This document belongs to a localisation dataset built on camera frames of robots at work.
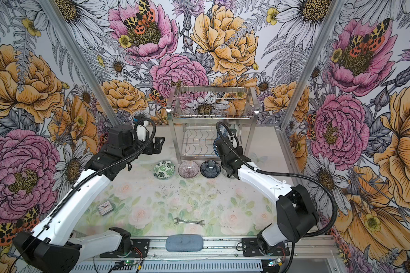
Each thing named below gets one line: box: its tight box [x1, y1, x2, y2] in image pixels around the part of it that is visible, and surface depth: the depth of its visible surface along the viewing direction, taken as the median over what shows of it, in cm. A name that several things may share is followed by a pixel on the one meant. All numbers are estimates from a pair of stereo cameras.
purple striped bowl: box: [177, 160, 200, 179], surface depth 99 cm
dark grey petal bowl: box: [199, 159, 222, 179], surface depth 99 cm
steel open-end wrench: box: [173, 217, 206, 227], surface depth 83 cm
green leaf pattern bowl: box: [153, 159, 176, 181], surface depth 99 cm
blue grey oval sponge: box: [165, 234, 204, 252], surface depth 75 cm
